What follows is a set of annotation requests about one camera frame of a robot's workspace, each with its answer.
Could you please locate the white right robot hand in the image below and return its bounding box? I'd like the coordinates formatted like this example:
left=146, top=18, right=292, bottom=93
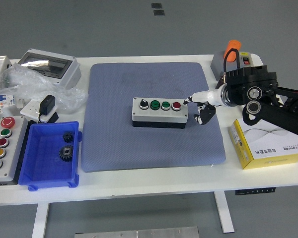
left=182, top=86, right=223, bottom=126

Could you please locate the grey four-button control box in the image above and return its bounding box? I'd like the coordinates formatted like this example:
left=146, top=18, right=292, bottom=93
left=132, top=97, right=189, bottom=129

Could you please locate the grey five-button control box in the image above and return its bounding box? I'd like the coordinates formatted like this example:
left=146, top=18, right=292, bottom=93
left=0, top=115, right=38, bottom=186

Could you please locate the orange cylinder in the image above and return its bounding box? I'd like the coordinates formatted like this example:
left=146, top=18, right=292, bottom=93
left=223, top=40, right=241, bottom=62

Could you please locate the yellow and white cardboard box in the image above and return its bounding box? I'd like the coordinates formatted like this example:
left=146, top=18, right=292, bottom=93
left=228, top=119, right=298, bottom=170

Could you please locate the blue-grey table mat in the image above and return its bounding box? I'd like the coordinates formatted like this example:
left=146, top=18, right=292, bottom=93
left=80, top=61, right=226, bottom=173

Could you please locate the black table height controller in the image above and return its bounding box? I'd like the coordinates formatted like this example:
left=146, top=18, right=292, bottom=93
left=235, top=187, right=276, bottom=196

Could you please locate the white table leg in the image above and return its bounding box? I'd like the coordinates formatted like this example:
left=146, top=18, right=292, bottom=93
left=31, top=202, right=50, bottom=238
left=213, top=191, right=235, bottom=234

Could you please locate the small black bevel gear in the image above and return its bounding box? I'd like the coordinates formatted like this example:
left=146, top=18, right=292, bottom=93
left=62, top=130, right=74, bottom=143

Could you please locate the large black bevel gear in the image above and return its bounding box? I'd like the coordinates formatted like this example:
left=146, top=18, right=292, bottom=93
left=58, top=144, right=75, bottom=162

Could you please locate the grey metal plate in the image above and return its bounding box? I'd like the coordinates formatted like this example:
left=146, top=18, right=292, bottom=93
left=74, top=226, right=199, bottom=238

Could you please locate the black power adapter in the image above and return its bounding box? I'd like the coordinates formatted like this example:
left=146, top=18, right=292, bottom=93
left=38, top=94, right=57, bottom=117

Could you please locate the blue plastic bin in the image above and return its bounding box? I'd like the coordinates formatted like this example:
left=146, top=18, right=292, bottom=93
left=18, top=120, right=82, bottom=191

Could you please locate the clear plastic bag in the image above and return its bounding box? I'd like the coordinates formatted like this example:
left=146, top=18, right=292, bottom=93
left=0, top=62, right=88, bottom=114

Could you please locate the white circuit breaker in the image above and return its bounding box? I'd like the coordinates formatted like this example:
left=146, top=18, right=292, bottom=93
left=0, top=93, right=17, bottom=116

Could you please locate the grey switch base box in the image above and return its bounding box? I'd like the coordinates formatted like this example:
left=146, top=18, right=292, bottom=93
left=210, top=51, right=263, bottom=81

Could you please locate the grey enclosure with clear window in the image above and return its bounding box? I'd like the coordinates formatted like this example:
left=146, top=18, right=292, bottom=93
left=16, top=48, right=81, bottom=90

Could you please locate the white wall socket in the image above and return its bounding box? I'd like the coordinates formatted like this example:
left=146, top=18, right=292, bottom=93
left=20, top=99, right=58, bottom=123

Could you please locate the white plastic enclosure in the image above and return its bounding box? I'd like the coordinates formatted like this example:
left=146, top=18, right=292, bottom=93
left=0, top=56, right=12, bottom=93

